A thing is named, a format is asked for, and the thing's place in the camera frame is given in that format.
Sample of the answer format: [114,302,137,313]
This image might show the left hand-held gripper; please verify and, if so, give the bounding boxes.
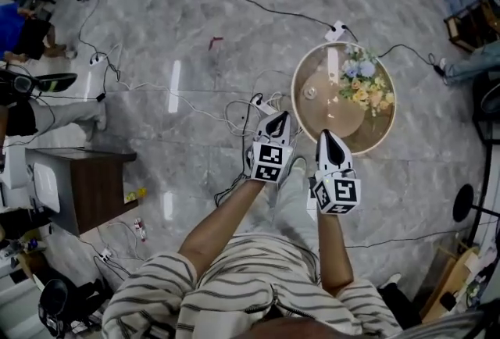
[245,110,299,191]

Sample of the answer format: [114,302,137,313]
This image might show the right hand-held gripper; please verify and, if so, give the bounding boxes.
[309,128,363,216]

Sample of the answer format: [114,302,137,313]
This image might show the person's right forearm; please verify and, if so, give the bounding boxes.
[316,212,355,296]

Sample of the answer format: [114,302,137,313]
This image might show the person's left forearm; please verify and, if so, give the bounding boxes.
[178,177,270,286]

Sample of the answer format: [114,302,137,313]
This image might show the round glass side table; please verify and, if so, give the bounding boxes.
[291,41,397,156]

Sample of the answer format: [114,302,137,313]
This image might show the person's white shoe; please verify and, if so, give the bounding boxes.
[291,156,309,177]

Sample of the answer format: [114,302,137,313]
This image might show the person's light trousers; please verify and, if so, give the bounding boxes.
[234,163,320,252]

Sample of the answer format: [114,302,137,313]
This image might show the pastel flower bouquet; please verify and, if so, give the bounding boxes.
[337,43,395,118]

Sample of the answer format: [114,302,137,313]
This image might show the black standing fan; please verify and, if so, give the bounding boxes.
[452,184,500,223]

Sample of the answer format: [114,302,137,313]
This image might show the person's striped shirt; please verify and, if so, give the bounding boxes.
[100,234,403,339]

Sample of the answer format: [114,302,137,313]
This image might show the small yellow object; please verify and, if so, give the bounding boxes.
[123,187,148,203]

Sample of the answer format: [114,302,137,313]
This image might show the black glass cabinet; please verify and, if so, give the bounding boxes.
[466,71,500,248]

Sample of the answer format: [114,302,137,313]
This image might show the small red white bottle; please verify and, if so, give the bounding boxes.
[134,216,148,243]

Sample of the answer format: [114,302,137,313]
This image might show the leaning wooden board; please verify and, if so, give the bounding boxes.
[420,246,480,325]

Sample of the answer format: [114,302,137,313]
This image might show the brown wooden cabinet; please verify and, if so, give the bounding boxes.
[23,148,141,237]

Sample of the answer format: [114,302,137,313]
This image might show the wooden crate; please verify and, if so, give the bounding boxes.
[444,0,500,53]

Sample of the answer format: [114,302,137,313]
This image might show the white flat device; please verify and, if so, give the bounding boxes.
[30,162,62,214]

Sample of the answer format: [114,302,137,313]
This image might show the black bag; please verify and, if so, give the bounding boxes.
[37,278,70,335]

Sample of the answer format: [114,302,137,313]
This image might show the white cable tangle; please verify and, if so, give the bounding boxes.
[224,70,298,137]

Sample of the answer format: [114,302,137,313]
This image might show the black floor cable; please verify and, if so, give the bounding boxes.
[343,226,476,248]
[343,25,448,77]
[210,0,338,32]

